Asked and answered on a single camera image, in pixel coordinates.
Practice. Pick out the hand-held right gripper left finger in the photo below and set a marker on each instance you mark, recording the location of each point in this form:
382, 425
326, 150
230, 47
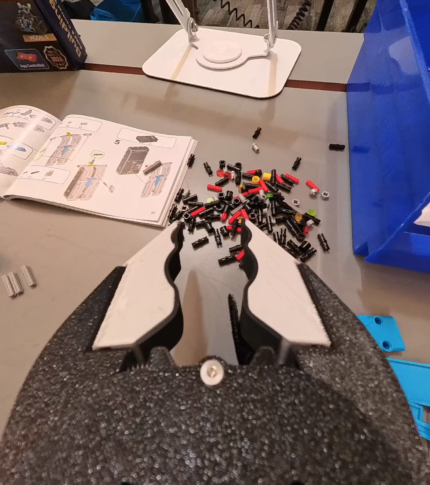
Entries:
135, 299

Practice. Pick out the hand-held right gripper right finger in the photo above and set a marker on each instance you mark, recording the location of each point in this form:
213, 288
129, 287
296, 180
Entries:
287, 303

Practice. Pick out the pile of small toy pegs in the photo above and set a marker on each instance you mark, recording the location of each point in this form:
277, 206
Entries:
252, 204

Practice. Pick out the white instruction booklet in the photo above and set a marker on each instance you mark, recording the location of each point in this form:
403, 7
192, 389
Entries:
105, 182

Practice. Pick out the blue plastic bin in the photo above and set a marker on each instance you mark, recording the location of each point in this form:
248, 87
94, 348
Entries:
389, 132

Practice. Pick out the grey desk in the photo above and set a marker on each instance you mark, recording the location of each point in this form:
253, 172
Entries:
48, 322

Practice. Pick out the white desk stand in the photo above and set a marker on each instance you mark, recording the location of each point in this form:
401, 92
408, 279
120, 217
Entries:
237, 72

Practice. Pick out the dark grey toy axle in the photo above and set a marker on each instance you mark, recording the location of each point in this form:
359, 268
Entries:
152, 167

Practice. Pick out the small black toy peg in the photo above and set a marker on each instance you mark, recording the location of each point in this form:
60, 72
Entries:
257, 132
336, 147
296, 163
191, 160

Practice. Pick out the blue toy panel with tabs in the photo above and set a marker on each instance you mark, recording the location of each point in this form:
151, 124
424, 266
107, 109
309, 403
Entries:
419, 382

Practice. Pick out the dark blue toy box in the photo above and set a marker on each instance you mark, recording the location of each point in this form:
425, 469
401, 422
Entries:
17, 38

